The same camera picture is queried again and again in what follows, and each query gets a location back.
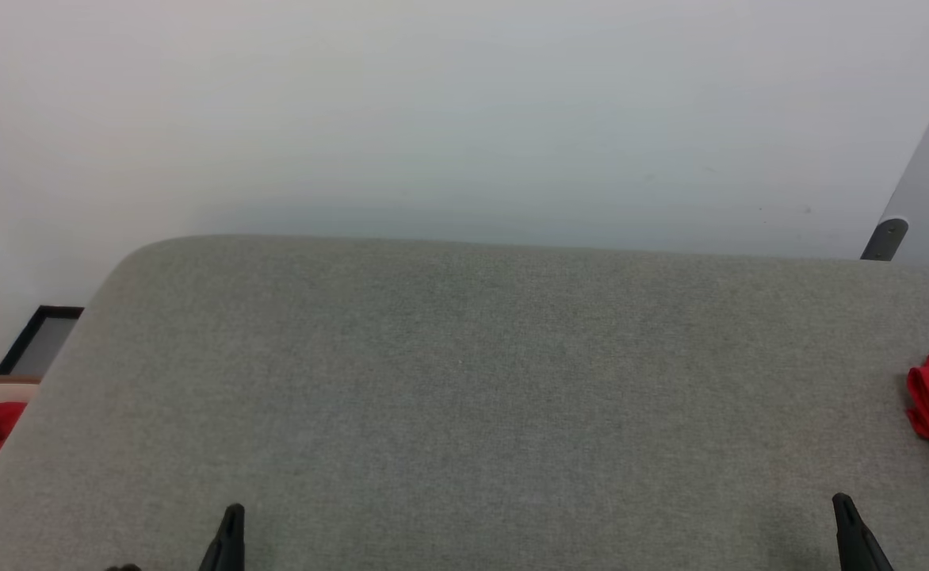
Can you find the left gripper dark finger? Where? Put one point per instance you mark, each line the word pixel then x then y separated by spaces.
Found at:
pixel 228 547
pixel 124 568

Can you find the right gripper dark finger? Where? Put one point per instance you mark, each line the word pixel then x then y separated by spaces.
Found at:
pixel 857 551

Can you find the black rectangular frame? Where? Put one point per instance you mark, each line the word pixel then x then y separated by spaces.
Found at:
pixel 13 357

